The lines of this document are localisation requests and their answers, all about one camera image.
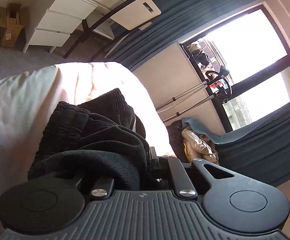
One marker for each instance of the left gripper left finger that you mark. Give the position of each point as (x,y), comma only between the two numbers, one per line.
(75,174)

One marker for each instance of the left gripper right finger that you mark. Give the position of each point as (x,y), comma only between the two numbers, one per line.
(173,172)

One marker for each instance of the black ribbed pants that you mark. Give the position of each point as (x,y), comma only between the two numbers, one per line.
(106,123)

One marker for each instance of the beige puffer jacket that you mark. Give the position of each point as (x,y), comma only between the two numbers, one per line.
(198,146)

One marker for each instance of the black armchair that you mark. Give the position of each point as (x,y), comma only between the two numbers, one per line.
(176,140)

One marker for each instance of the right teal curtain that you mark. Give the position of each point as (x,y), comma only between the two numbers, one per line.
(260,150)

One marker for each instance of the teal curtain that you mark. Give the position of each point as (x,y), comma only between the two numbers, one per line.
(177,19)
(260,150)

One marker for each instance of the silver tripod stand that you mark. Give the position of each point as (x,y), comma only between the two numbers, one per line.
(222,94)

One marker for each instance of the pale pink bed sheet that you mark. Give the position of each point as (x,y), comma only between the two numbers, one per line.
(28,101)

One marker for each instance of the dark framed window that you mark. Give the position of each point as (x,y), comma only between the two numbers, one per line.
(253,48)

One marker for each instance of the left teal curtain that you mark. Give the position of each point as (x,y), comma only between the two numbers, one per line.
(177,19)

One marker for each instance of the white chair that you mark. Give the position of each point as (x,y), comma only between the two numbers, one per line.
(116,25)

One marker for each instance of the white drawer desk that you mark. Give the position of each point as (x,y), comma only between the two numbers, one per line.
(51,22)

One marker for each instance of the cardboard box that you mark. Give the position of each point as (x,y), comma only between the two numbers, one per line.
(13,19)

